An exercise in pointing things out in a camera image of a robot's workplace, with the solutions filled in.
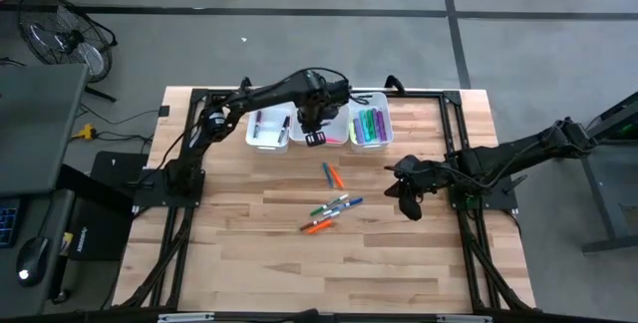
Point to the teal highlighter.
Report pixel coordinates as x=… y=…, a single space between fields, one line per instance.
x=364 y=126

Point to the teal thin marker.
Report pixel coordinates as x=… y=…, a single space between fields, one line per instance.
x=327 y=175

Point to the purple thin marker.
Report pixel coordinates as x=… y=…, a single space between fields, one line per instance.
x=257 y=124

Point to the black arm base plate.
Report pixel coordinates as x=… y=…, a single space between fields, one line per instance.
x=114 y=168
x=498 y=196

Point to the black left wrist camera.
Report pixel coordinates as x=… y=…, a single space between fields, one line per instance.
x=339 y=95

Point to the black thin marker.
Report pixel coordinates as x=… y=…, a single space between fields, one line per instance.
x=284 y=129

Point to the keyboard with blue keys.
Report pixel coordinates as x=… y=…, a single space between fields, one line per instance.
x=7 y=223

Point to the green thin marker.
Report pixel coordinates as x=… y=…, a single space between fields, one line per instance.
x=329 y=205

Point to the orange thin marker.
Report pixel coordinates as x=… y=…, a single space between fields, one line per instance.
x=337 y=177

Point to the light green highlighter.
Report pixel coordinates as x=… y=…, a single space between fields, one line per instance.
x=353 y=134

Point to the orange highlighter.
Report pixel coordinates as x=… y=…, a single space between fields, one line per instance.
x=320 y=226

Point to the black box white print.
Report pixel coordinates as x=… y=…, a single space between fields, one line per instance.
x=99 y=233

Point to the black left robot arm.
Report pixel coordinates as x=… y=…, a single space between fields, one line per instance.
x=259 y=96

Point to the small black square box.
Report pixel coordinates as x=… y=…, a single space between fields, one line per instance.
x=164 y=111

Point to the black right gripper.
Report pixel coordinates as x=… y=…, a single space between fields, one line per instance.
x=423 y=181

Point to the white metal bracket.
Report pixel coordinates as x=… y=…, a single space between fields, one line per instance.
x=463 y=318
x=184 y=317

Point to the black computer mouse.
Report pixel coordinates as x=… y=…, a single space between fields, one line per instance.
x=32 y=258

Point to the yellow power plug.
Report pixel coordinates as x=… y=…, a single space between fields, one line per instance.
x=86 y=132

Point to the yellow paper tag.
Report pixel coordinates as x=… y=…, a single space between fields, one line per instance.
x=66 y=243

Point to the blue thin marker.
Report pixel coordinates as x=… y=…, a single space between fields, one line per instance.
x=346 y=205

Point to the dark metal cart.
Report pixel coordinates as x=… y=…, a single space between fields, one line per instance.
x=603 y=203

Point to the grey flat panel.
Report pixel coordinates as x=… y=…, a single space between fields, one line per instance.
x=40 y=128

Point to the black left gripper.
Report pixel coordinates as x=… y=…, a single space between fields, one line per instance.
x=316 y=118

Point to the wide white plastic bin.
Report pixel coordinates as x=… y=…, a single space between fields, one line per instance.
x=341 y=128

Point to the brown thin marker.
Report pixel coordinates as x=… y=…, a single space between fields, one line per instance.
x=319 y=221

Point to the black floor fan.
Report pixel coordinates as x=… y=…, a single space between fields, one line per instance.
x=75 y=41

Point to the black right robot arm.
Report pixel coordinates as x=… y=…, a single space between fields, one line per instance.
x=518 y=151

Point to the purple highlighter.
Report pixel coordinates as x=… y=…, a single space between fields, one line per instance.
x=381 y=126
x=359 y=131

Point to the dark grey desk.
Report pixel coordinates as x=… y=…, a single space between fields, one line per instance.
x=10 y=283

